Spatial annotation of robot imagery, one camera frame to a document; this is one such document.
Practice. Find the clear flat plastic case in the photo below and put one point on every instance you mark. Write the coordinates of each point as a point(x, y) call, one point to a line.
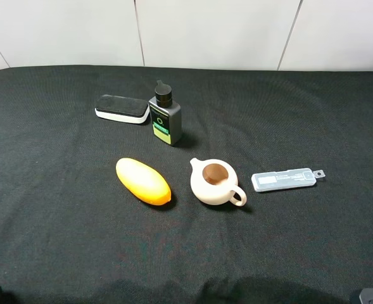
point(289, 179)

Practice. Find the grey bottle black cap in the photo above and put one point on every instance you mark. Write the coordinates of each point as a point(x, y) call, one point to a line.
point(165, 115)

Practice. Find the black white board eraser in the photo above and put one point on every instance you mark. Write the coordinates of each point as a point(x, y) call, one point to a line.
point(122, 109)

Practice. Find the orange yellow mango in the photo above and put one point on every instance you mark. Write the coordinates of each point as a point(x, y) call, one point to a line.
point(144, 182)

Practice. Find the cream ceramic teapot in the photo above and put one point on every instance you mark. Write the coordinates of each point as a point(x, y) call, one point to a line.
point(214, 182)

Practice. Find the black table cloth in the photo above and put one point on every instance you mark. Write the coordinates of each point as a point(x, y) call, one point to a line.
point(71, 232)

